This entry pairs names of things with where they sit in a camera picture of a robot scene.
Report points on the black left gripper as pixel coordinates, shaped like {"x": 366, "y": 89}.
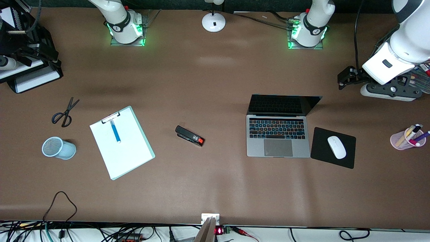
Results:
{"x": 357, "y": 76}

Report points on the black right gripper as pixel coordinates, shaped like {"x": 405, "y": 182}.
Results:
{"x": 20, "y": 43}

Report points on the silver laptop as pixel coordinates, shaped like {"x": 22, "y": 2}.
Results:
{"x": 277, "y": 134}

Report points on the blue marker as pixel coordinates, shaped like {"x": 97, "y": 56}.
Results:
{"x": 115, "y": 131}

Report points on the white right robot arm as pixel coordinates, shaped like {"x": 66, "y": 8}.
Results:
{"x": 122, "y": 20}

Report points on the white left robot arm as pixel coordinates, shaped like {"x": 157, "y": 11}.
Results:
{"x": 403, "y": 40}

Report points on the white black capped marker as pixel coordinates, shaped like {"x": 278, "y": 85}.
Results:
{"x": 416, "y": 129}

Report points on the white paper stack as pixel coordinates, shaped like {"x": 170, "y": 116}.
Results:
{"x": 20, "y": 69}
{"x": 37, "y": 78}

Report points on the black document tray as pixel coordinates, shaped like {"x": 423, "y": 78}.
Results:
{"x": 37, "y": 80}

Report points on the white computer mouse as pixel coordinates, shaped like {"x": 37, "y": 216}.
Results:
{"x": 336, "y": 147}

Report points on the black mouse pad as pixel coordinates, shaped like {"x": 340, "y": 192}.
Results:
{"x": 320, "y": 148}

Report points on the box of coloured pens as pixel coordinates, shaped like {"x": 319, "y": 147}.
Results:
{"x": 422, "y": 79}

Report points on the yellow highlighter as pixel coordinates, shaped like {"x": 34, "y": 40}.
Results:
{"x": 403, "y": 137}

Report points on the pink mesh pen cup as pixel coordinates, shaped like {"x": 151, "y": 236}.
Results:
{"x": 398, "y": 143}

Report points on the metal clipboard clip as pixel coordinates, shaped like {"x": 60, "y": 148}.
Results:
{"x": 111, "y": 116}

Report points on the purple pen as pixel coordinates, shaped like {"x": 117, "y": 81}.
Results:
{"x": 422, "y": 136}

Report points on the red pen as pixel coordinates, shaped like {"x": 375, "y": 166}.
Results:
{"x": 416, "y": 144}

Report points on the light blue mesh pen cup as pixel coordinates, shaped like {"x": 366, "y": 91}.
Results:
{"x": 63, "y": 149}

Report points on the white paper sheet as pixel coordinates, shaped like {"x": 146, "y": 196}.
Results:
{"x": 124, "y": 151}

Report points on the white lamp base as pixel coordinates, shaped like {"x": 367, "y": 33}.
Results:
{"x": 213, "y": 22}

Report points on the green clipboard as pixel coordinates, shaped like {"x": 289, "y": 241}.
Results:
{"x": 147, "y": 153}

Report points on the black stapler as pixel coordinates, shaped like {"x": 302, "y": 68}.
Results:
{"x": 188, "y": 135}

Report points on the red display module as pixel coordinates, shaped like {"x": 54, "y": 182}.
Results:
{"x": 221, "y": 231}

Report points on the clear arm base plate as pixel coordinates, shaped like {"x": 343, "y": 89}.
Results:
{"x": 145, "y": 23}
{"x": 292, "y": 45}

